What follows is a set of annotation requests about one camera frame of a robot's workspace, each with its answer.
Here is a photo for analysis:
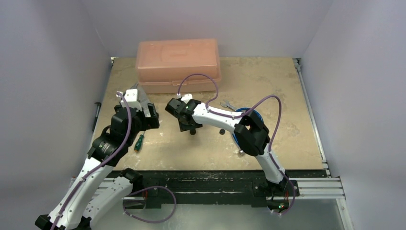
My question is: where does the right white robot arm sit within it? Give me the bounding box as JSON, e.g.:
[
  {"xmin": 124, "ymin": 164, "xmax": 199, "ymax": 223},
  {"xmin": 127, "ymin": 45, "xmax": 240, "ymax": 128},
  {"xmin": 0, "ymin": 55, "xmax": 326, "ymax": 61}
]
[{"xmin": 165, "ymin": 98, "xmax": 296, "ymax": 196}]

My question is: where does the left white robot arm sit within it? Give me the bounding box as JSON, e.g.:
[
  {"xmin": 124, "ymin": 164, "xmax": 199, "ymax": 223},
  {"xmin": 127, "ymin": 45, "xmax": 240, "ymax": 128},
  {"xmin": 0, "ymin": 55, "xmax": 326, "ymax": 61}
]
[{"xmin": 35, "ymin": 98, "xmax": 159, "ymax": 230}]

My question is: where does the clear plastic parts box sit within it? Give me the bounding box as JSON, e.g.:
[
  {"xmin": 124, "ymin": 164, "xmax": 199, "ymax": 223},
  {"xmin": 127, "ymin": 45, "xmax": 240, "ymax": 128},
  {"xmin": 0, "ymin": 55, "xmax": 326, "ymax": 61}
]
[{"xmin": 129, "ymin": 82, "xmax": 139, "ymax": 93}]

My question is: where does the black tool beside table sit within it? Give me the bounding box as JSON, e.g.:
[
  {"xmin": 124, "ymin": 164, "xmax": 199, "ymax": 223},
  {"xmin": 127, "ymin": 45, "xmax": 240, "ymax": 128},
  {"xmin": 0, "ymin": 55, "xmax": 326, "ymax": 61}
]
[{"xmin": 92, "ymin": 102, "xmax": 102, "ymax": 132}]

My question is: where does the silver open-end wrench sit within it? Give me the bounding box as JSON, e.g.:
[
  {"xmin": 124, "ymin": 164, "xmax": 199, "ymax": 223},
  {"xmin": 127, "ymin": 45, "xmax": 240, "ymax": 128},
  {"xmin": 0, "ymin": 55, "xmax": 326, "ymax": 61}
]
[{"xmin": 220, "ymin": 100, "xmax": 237, "ymax": 111}]

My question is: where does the orange plastic toolbox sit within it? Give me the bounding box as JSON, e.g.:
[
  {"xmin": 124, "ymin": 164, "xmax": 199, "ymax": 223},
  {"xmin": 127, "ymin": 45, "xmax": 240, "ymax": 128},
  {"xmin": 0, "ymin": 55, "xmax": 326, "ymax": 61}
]
[{"xmin": 135, "ymin": 39, "xmax": 221, "ymax": 93}]

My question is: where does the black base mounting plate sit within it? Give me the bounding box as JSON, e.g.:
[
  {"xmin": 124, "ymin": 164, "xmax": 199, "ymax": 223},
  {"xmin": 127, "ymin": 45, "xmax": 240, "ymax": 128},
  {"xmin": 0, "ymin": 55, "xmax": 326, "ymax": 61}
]
[{"xmin": 130, "ymin": 170, "xmax": 327, "ymax": 209}]

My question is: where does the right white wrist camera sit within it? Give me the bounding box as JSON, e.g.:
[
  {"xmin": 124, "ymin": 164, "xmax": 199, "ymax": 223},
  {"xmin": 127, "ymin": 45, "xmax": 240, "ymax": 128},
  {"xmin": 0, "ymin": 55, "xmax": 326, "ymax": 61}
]
[{"xmin": 180, "ymin": 93, "xmax": 193, "ymax": 104}]

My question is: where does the green-handled screwdriver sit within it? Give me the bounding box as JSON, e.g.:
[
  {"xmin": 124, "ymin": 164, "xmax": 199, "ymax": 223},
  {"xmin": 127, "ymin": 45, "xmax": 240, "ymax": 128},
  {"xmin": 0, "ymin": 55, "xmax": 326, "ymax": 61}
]
[{"xmin": 134, "ymin": 131, "xmax": 145, "ymax": 153}]

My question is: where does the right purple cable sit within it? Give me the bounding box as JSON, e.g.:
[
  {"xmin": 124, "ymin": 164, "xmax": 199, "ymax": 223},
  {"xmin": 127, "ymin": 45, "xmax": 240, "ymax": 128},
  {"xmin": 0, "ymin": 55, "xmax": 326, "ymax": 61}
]
[{"xmin": 177, "ymin": 74, "xmax": 296, "ymax": 217}]

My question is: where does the blue cable lock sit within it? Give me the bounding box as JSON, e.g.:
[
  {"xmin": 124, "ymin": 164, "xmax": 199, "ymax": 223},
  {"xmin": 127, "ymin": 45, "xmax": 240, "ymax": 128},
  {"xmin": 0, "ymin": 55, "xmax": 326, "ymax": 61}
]
[{"xmin": 231, "ymin": 107, "xmax": 263, "ymax": 146}]

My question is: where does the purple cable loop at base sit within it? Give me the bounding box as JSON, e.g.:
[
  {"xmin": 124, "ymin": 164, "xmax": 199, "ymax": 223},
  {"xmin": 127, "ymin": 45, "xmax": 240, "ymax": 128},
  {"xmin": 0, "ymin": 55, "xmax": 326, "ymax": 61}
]
[{"xmin": 122, "ymin": 185, "xmax": 177, "ymax": 223}]

